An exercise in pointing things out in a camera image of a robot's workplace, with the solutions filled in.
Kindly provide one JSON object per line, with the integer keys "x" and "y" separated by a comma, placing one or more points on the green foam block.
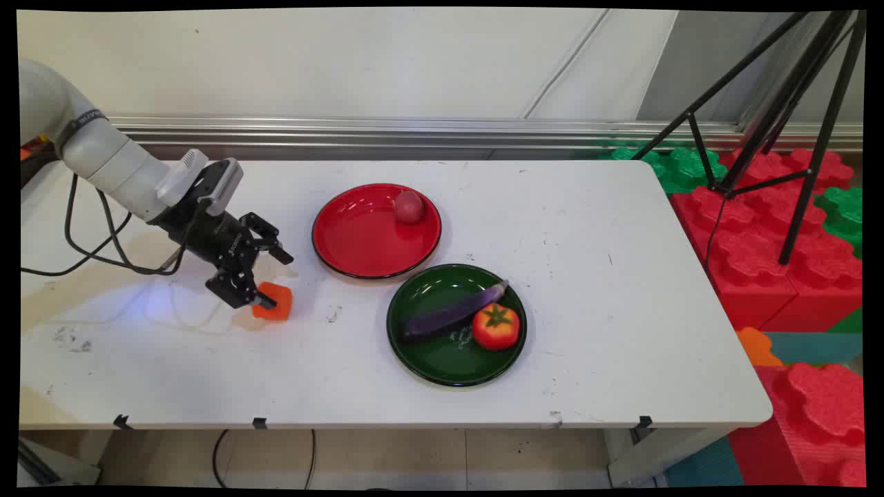
{"x": 680, "y": 169}
{"x": 844, "y": 214}

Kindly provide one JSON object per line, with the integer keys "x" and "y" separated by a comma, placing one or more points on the teal foam mat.
{"x": 822, "y": 347}

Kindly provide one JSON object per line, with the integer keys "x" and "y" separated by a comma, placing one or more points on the red toy tomato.
{"x": 494, "y": 328}

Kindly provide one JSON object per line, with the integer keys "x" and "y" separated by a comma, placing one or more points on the aluminium wall rail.
{"x": 414, "y": 130}

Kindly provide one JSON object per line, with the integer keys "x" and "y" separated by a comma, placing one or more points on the pink round toy fruit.
{"x": 409, "y": 206}

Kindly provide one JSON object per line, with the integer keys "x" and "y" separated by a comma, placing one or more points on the green plate with black rim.
{"x": 442, "y": 359}

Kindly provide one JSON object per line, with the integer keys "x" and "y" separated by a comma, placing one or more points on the purple toy eggplant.
{"x": 442, "y": 319}

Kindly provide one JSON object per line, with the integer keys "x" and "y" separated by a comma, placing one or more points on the white table leg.
{"x": 55, "y": 459}
{"x": 663, "y": 452}

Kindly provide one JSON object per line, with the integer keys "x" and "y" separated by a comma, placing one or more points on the orange foam piece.
{"x": 756, "y": 347}

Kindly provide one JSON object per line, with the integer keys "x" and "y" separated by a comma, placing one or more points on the orange block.
{"x": 277, "y": 304}

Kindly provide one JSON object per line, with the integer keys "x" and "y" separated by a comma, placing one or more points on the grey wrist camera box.
{"x": 221, "y": 183}

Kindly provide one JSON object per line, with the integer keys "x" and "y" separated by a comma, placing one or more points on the black tripod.
{"x": 804, "y": 90}

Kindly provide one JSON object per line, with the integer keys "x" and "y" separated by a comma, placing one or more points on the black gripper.
{"x": 214, "y": 238}

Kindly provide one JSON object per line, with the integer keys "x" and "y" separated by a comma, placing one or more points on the red plate with black rim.
{"x": 359, "y": 238}

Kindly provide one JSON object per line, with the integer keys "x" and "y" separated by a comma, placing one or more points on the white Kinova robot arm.
{"x": 103, "y": 148}

